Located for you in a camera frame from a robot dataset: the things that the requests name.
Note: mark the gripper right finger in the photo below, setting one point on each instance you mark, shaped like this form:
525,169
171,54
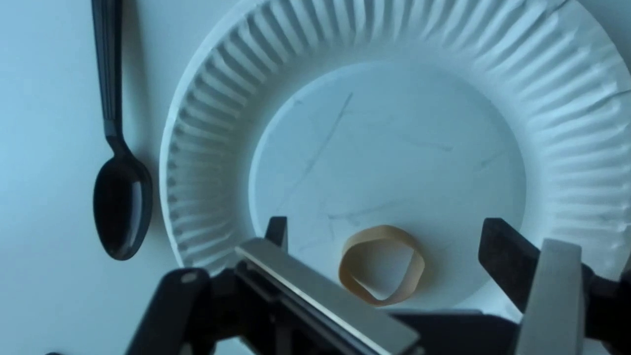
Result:
547,291

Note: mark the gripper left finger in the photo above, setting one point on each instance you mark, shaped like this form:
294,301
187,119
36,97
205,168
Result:
276,301

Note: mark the tan rubber band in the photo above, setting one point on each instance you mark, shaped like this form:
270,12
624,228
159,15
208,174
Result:
351,256

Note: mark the white paper plate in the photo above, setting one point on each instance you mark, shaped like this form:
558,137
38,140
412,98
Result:
394,123

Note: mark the black plastic spoon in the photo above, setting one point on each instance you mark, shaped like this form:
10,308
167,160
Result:
121,197

